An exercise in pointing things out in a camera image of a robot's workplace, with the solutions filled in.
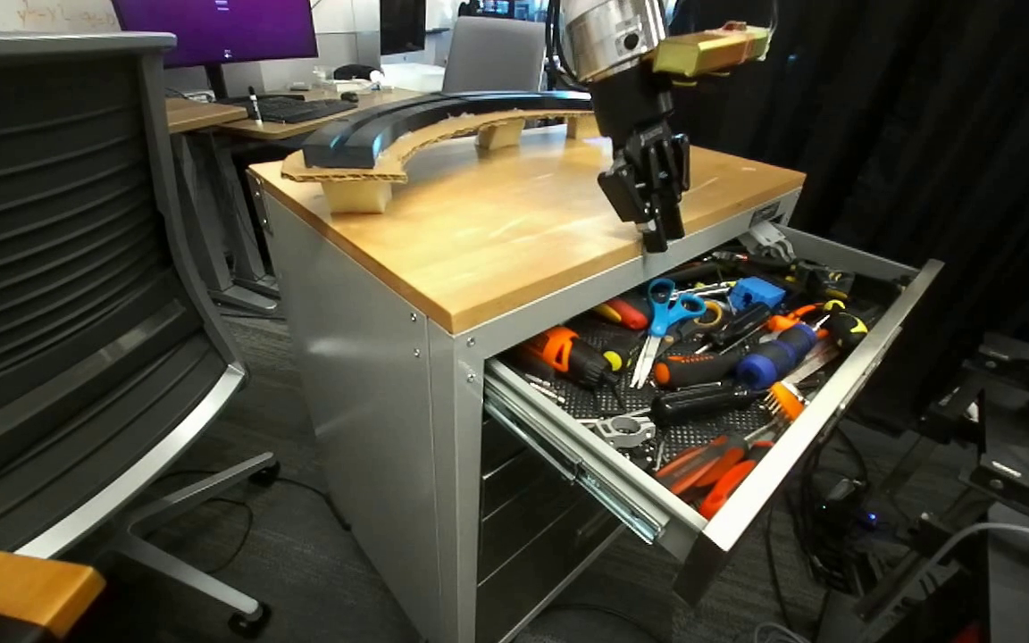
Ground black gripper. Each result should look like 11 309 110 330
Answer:
588 71 696 257

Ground grey metal tool drawer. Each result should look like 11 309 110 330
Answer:
480 222 948 565

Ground blue plastic tool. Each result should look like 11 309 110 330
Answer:
725 272 790 316

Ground curved black strip on wood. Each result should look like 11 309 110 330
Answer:
279 85 603 218

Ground black curtain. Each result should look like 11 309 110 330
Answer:
669 0 1029 426

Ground dark monitor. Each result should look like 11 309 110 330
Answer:
374 0 434 58

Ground grey cabinet with wooden top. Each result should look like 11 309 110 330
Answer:
248 122 810 643

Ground black keyboard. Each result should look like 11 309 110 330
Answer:
249 91 360 128

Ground black perforated equipment platform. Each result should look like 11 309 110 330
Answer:
914 330 1029 643

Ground wooden monitor desk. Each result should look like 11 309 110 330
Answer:
161 81 426 150

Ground monitor with purple screen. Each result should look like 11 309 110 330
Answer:
106 0 320 99

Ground grey office chair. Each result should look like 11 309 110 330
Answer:
0 27 283 640

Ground wooden desk corner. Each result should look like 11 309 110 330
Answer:
0 539 110 643

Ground blue-handled scissors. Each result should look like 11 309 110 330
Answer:
624 275 710 391

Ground red-handled tool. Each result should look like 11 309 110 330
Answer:
593 293 654 337

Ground orange and black handled screwdriver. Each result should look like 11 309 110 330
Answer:
532 324 616 386

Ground blue-handled screwdriver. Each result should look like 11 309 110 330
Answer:
731 316 830 391

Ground black-handled tool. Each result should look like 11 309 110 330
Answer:
652 377 773 431

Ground yellow and black handled screwdriver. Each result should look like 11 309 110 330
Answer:
819 299 874 351

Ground yellow-orange handled screwdriver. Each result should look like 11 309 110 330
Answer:
762 377 810 426

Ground orange-handled pliers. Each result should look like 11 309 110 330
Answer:
654 430 773 526

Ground black floor cable bundle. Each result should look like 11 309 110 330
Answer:
762 411 900 613

